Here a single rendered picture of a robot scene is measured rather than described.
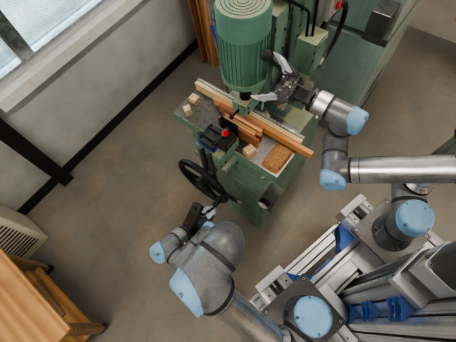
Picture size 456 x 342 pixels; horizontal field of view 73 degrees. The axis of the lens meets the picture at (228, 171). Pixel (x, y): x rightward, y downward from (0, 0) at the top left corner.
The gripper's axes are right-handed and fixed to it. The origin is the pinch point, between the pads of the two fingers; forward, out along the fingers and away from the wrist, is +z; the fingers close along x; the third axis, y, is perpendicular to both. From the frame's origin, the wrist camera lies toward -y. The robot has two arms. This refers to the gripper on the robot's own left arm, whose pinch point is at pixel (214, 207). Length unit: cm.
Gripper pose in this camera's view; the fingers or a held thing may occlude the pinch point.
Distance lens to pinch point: 139.5
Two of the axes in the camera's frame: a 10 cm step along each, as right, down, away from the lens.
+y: -1.9, 7.7, 6.1
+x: 7.7, 5.0, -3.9
